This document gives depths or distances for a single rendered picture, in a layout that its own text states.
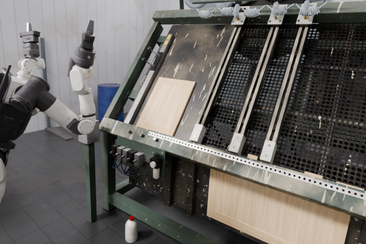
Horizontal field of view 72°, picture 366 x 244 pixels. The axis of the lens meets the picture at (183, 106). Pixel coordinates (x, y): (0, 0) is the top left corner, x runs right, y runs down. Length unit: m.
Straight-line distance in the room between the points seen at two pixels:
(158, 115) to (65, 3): 3.54
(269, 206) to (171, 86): 1.17
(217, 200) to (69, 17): 4.14
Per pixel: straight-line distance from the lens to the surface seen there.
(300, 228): 1.94
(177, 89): 2.08
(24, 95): 1.27
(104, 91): 5.00
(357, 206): 1.55
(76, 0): 5.29
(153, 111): 2.09
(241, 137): 1.64
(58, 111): 1.32
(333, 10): 2.09
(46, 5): 5.04
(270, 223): 1.98
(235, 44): 2.07
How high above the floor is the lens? 1.54
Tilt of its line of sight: 13 degrees down
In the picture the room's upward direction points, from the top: 3 degrees clockwise
